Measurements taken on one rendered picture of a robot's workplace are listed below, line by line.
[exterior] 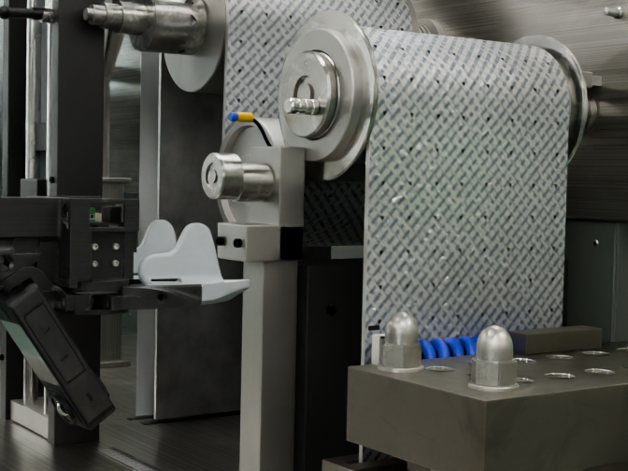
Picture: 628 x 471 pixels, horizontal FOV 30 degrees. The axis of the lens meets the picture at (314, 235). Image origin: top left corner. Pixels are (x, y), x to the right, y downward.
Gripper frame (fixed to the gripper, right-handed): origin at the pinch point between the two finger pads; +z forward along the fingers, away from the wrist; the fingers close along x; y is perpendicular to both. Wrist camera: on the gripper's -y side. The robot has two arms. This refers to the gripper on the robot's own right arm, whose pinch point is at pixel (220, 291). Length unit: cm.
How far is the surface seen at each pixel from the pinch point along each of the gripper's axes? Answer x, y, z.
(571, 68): 0.5, 19.8, 38.4
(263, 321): 7.9, -3.7, 8.9
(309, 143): 6.5, 11.9, 12.5
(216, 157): 8.8, 10.4, 4.5
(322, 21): 6.3, 22.5, 13.5
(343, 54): 1.8, 19.2, 12.5
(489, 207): -0.2, 6.5, 27.7
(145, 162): 41.3, 10.2, 13.8
